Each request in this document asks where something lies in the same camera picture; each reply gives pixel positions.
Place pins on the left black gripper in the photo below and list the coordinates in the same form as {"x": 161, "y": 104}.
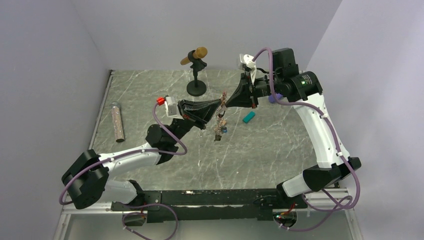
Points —
{"x": 200, "y": 113}

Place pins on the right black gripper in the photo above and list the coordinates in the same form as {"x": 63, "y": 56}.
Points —
{"x": 243, "y": 96}

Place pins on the red carabiner keyring with chain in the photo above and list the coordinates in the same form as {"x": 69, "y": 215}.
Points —
{"x": 219, "y": 117}

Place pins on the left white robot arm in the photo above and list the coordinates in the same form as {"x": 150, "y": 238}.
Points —
{"x": 89, "y": 180}

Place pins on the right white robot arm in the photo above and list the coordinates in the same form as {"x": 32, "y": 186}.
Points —
{"x": 304, "y": 93}

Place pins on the black microphone stand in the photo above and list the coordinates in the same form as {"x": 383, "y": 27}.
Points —
{"x": 196, "y": 87}

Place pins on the teal block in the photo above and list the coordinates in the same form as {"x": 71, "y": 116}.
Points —
{"x": 249, "y": 117}

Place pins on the brown microphone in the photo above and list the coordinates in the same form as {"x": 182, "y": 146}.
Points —
{"x": 197, "y": 54}

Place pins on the glitter tube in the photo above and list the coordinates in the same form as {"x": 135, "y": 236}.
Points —
{"x": 117, "y": 122}

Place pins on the purple cylinder handle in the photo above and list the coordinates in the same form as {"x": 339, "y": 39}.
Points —
{"x": 273, "y": 99}

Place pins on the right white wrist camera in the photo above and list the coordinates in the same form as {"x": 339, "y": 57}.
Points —
{"x": 246, "y": 63}

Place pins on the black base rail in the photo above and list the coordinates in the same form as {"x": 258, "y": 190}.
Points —
{"x": 223, "y": 204}

